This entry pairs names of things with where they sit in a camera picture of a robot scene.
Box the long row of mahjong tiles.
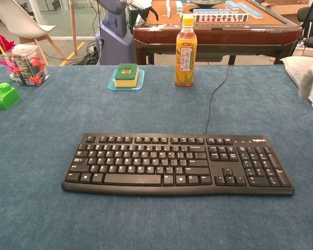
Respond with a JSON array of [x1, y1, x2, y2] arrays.
[[179, 13, 249, 23]]

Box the colourful pipe cleaner bundle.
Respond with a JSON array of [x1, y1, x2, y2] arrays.
[[0, 17, 16, 54]]

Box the yellow capped tea bottle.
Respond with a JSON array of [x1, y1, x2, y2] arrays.
[[174, 14, 198, 88]]

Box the tangle of floor cables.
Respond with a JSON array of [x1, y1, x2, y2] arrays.
[[79, 43, 99, 66]]

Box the black Logitech keyboard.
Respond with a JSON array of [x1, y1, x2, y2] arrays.
[[61, 133, 295, 197]]

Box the white cloth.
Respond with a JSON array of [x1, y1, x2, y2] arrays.
[[280, 56, 313, 109]]

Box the green toy building block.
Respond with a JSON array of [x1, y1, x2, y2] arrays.
[[0, 81, 21, 110]]

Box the slanted row of mahjong tiles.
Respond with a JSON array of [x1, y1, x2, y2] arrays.
[[237, 2, 264, 19]]

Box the clear blue plastic tray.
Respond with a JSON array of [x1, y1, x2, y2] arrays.
[[108, 69, 145, 92]]

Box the blue table cloth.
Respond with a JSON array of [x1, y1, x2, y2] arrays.
[[0, 65, 313, 250]]

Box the white shell chair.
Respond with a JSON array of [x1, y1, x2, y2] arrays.
[[0, 0, 68, 66]]

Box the black office chair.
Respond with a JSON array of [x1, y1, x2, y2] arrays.
[[296, 5, 313, 52]]

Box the brown mahjong table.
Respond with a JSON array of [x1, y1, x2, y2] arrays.
[[132, 0, 303, 66]]

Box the purple robot base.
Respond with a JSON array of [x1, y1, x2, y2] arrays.
[[95, 0, 136, 66]]

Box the white gloved right robot hand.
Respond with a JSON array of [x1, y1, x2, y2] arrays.
[[298, 63, 313, 100]]

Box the black keyboard cable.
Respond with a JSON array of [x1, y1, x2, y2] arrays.
[[204, 64, 233, 135]]

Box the green and yellow sponge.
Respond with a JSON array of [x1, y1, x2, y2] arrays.
[[114, 63, 139, 88]]

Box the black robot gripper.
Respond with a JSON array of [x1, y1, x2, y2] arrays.
[[130, 4, 159, 23]]

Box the short row of mahjong tiles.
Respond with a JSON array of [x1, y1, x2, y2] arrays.
[[193, 8, 231, 15]]

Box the clear box with red toys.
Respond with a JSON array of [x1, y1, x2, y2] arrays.
[[1, 44, 51, 87]]

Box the black round table centre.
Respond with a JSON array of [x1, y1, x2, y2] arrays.
[[189, 0, 224, 8]]

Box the wooden pole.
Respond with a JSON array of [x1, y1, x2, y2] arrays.
[[69, 0, 78, 55]]

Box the stacked blue mahjong tiles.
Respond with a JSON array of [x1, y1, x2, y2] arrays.
[[224, 0, 240, 11]]

